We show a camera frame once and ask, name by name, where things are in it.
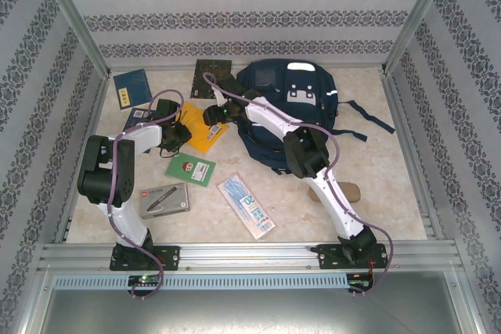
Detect black book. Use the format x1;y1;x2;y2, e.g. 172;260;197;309
190;59;233;99

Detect green notebook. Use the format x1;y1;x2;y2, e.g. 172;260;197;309
164;153;217;186

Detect blue booklet with QR codes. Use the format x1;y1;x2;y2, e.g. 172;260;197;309
124;107;157;134

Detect blue book yellow label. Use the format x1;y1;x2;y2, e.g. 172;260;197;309
113;69;153;112

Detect grey pen box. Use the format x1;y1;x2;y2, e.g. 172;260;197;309
139;182;192;221

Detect navy blue backpack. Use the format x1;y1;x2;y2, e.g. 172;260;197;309
234;59;396;176

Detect blue face mask pack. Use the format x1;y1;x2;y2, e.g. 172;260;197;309
217;171;276;240

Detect tan pencil case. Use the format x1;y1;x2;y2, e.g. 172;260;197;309
308;181;361;204

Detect grey metal sheet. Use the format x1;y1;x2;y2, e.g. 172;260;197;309
38;286;477;334

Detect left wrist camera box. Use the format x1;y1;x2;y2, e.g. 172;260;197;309
155;99;183;122

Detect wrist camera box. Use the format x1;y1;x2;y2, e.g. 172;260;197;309
155;99;183;122
213;74;247;102

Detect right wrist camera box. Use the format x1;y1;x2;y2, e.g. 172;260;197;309
213;74;247;102

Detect aluminium back rail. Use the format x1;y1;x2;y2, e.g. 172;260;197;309
109;62;387;74

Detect aluminium side rail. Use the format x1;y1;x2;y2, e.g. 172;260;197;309
383;71;445;241
53;75;112;244

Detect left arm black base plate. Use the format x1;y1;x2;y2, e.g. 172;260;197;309
109;245;181;271

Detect aluminium mounting rail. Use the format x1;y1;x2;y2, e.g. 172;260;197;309
37;242;467;272

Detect slotted grey cable duct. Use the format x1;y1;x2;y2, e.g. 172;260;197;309
52;274;349;290

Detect aluminium frame post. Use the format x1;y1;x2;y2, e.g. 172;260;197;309
382;0;458;74
33;0;112;78

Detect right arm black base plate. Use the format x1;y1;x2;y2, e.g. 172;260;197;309
316;242;391;271

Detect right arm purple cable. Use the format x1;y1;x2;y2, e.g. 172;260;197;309
203;71;394;299

